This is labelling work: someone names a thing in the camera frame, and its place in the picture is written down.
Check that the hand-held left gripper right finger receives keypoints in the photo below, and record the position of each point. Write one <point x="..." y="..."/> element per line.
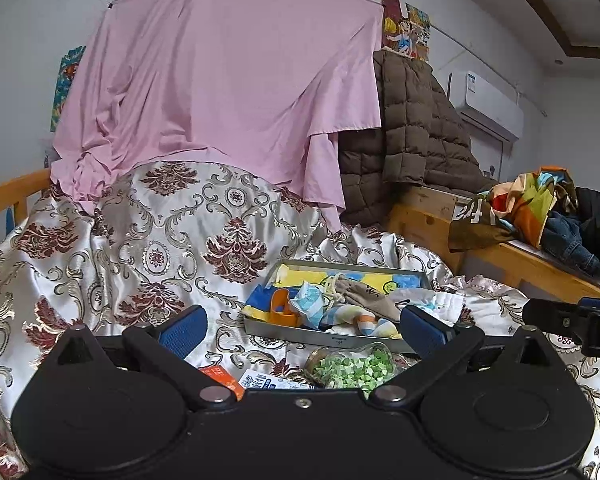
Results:
<point x="422" y="332"/>

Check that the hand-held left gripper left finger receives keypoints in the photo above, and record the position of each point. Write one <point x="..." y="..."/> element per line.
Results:
<point x="182" y="332"/>

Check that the white gauze cloth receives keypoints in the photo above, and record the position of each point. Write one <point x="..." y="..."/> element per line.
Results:
<point x="445" y="305"/>

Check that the striped pastel sock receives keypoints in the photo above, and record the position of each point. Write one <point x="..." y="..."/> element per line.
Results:
<point x="367" y="322"/>

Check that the orange plastic cup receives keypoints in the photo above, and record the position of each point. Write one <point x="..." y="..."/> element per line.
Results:
<point x="287" y="320"/>

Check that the grey metal tray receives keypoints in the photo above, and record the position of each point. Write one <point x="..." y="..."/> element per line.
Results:
<point x="290" y="332"/>

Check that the light blue printed cloth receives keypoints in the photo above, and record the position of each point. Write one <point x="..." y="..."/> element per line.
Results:
<point x="307" y="300"/>

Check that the blue denim jeans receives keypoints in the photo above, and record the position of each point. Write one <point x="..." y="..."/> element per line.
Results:
<point x="570" y="245"/>

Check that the jar of green paper stars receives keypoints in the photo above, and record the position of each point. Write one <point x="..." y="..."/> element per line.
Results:
<point x="350" y="367"/>

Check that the floral satin blanket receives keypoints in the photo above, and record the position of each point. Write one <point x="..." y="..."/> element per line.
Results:
<point x="130" y="260"/>

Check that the white orange medicine box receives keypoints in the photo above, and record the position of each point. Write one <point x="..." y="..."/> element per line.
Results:
<point x="265" y="382"/>

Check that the brown printed cloth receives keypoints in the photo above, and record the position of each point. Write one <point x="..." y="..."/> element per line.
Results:
<point x="472" y="230"/>

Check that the colorful patchwork cloth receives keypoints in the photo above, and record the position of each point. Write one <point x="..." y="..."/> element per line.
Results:
<point x="525" y="205"/>

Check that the yellow blue cartoon towel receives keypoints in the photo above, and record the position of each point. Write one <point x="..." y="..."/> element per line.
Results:
<point x="305" y="277"/>

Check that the brown puffer jacket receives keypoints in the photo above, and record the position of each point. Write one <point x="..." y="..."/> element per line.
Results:
<point x="415" y="135"/>

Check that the white air conditioner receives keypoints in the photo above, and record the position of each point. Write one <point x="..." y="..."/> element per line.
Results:
<point x="485" y="105"/>

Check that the pink bed sheet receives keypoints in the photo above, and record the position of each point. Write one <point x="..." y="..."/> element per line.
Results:
<point x="220" y="85"/>

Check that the wooden bed frame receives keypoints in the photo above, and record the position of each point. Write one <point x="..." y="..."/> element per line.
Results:
<point x="10" y="192"/>

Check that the blue orange wall poster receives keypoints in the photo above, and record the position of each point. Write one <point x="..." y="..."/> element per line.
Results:
<point x="65" y="85"/>

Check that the cartoon wall poster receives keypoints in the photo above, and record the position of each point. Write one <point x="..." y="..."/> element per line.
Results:
<point x="405" y="30"/>

